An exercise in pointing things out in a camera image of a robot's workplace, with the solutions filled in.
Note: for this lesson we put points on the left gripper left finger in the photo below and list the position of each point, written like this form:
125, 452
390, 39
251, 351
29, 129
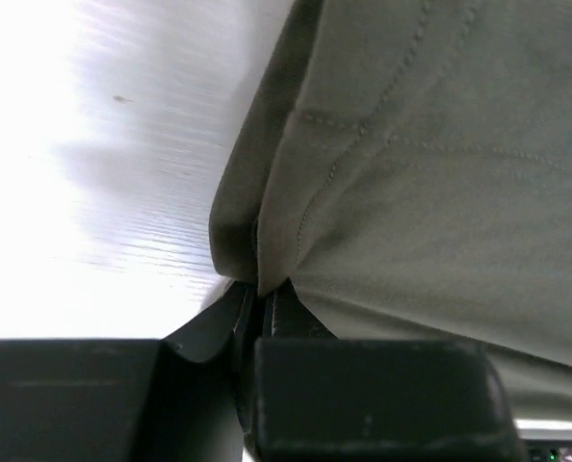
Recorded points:
126, 399

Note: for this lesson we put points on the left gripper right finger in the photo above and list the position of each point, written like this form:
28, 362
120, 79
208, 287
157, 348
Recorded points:
318, 398

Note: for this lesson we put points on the olive green shorts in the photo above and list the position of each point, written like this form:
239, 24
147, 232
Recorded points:
407, 165

